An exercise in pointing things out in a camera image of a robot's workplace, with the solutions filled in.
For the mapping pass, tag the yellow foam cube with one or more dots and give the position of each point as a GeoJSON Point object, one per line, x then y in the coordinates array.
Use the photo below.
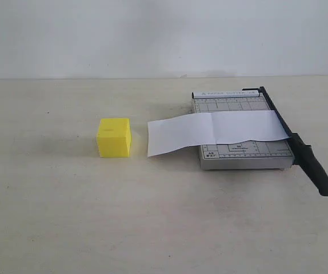
{"type": "Point", "coordinates": [114, 138]}

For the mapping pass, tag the white paper strip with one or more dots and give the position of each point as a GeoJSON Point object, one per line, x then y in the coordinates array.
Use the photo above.
{"type": "Point", "coordinates": [222, 127]}

